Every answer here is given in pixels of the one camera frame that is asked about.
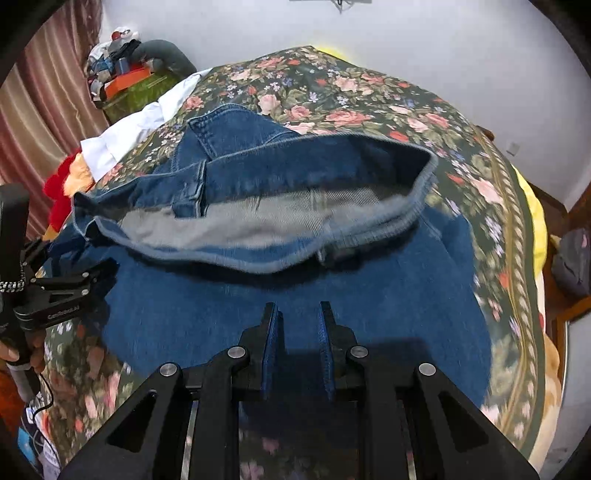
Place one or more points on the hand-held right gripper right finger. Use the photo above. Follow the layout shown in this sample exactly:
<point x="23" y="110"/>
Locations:
<point x="325" y="346"/>

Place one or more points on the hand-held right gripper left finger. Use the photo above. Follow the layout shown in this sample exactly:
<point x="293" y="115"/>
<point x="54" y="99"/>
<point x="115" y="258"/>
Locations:
<point x="270" y="346"/>

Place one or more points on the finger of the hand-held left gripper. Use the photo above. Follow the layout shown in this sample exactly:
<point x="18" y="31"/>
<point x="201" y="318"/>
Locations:
<point x="74" y="281"/>
<point x="39" y="254"/>

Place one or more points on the blue denim jacket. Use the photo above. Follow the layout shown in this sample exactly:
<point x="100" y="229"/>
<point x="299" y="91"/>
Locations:
<point x="323" y="290"/>

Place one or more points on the pile of clothes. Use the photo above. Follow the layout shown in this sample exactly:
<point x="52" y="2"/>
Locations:
<point x="111" y="50"/>

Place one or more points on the person's left hand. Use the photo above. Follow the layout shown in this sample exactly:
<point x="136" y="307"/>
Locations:
<point x="34" y="353"/>

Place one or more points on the red plush toy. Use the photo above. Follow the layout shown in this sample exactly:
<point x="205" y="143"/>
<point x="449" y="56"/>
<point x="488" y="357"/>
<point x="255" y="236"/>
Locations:
<point x="57" y="184"/>

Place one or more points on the striped red curtain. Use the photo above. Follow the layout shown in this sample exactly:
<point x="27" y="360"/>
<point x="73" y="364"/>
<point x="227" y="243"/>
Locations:
<point x="46" y="101"/>

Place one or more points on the white cloth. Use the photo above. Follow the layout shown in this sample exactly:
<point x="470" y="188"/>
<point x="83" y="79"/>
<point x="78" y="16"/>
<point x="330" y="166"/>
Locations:
<point x="124" y="138"/>

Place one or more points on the stack of magazines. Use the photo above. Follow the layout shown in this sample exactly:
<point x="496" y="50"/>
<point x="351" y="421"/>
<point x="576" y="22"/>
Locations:
<point x="32" y="443"/>

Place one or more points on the green storage box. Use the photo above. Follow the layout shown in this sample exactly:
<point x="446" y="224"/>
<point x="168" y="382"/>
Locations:
<point x="138" y="97"/>

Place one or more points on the orange box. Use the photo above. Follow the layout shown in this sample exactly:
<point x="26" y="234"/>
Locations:
<point x="124" y="83"/>

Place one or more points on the grey plush pillow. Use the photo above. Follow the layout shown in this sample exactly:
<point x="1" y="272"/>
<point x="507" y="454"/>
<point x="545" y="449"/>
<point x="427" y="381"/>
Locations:
<point x="171" y="53"/>

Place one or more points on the floral bedspread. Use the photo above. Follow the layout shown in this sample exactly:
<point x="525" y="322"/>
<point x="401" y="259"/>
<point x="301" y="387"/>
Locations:
<point x="369" y="92"/>

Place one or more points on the grey backpack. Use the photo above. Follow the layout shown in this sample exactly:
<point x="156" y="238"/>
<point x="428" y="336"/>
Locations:
<point x="572" y="263"/>

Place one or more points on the white wall socket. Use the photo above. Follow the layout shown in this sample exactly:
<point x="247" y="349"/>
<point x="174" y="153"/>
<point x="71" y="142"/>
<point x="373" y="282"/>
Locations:
<point x="512" y="148"/>

